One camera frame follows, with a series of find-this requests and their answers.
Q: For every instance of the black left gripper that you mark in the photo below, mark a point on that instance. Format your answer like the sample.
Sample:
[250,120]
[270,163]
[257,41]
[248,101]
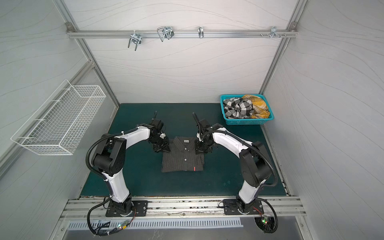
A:
[164,148]

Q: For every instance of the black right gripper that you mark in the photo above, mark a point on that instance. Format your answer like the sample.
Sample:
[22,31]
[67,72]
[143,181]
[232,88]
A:
[202,146]

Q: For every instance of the dark grey pinstriped shirt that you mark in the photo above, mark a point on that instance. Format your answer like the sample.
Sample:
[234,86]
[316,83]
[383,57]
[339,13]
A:
[183,156]

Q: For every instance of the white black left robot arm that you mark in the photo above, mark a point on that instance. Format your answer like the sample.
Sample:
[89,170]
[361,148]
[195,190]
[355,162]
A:
[107,156]

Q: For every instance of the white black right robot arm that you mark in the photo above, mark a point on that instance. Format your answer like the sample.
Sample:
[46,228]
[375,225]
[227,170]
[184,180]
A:
[256,168]

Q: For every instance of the black white checkered shirt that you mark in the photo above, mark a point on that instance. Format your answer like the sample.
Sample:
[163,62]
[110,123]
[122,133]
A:
[237,108]

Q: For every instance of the teal plastic laundry basket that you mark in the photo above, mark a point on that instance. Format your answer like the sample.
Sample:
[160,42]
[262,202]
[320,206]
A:
[248,121]

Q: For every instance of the yellow plaid shirt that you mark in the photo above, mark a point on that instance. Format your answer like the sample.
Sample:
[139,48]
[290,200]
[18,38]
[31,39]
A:
[260,110]

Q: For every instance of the white slotted vent strip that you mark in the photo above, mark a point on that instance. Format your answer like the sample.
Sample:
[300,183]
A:
[146,224]

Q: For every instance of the metal u-bolt clamp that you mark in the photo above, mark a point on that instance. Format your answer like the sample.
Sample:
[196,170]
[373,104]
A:
[135,40]

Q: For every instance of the metal double hook clamp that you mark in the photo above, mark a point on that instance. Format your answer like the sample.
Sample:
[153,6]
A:
[165,32]

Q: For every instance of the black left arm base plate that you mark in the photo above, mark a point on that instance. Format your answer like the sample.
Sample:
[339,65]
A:
[139,208]

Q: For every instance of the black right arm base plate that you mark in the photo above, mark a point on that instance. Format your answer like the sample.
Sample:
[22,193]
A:
[231,207]

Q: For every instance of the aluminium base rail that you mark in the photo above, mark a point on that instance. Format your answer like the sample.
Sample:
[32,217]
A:
[184,207]

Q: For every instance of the white wire wall basket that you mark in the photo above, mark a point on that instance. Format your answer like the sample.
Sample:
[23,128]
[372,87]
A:
[58,125]

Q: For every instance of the small metal ring clamp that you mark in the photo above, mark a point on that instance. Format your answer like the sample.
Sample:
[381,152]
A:
[201,32]

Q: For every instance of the metal bracket with bolts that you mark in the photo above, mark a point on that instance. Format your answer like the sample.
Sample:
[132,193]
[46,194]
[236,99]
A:
[273,34]

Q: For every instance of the aluminium top cross rail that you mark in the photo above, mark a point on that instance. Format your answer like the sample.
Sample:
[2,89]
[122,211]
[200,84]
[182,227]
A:
[179,34]

